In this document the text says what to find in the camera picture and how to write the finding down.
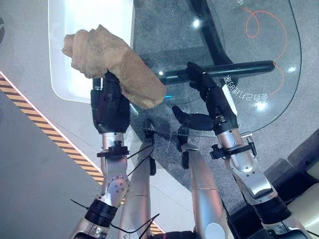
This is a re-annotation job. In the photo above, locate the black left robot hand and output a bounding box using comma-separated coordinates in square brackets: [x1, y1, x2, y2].
[90, 71, 131, 134]

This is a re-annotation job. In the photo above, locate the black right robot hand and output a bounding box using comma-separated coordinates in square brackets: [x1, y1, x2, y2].
[171, 62, 240, 136]

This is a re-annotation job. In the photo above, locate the brown terry cloth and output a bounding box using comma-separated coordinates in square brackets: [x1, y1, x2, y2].
[61, 24, 167, 110]

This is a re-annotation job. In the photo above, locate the white plastic basket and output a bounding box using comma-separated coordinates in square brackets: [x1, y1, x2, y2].
[48, 0, 137, 104]

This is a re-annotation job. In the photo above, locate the yellow black hazard tape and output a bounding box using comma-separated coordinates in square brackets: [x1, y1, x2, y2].
[0, 72, 165, 235]

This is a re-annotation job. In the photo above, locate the silver left robot leg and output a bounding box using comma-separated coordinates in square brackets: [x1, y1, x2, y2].
[119, 119, 157, 239]

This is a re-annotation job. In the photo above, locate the silver robot leg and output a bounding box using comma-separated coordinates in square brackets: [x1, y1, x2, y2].
[177, 125, 234, 239]
[119, 119, 157, 239]

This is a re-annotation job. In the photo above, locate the silver right robot leg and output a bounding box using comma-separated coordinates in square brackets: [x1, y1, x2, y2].
[177, 125, 234, 239]

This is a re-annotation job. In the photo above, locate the black beige furniture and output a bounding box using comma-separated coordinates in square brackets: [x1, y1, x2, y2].
[229, 141, 319, 239]

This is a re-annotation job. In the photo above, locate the dark robot torso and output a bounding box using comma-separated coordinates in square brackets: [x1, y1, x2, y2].
[149, 230, 198, 239]

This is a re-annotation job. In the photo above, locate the black table frame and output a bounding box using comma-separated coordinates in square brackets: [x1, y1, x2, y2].
[159, 0, 275, 86]

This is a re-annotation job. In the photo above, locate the thin black cable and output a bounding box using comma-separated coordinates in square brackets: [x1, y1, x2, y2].
[69, 198, 160, 236]

